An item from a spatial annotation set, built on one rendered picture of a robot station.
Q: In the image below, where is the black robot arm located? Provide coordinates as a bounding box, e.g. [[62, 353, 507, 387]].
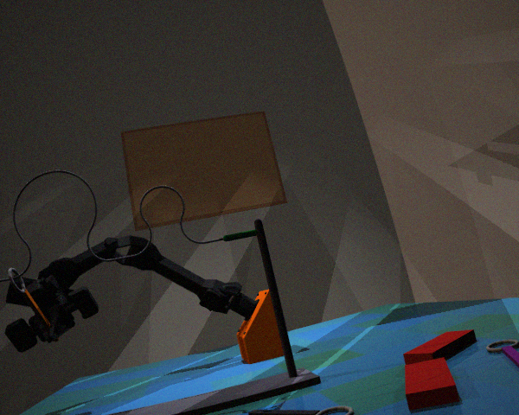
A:
[[6, 235, 259, 321]]

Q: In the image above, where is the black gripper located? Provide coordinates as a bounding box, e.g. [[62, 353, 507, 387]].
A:
[[5, 286, 99, 352]]

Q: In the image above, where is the orange long bar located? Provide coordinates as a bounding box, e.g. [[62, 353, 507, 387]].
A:
[[8, 268, 50, 333]]

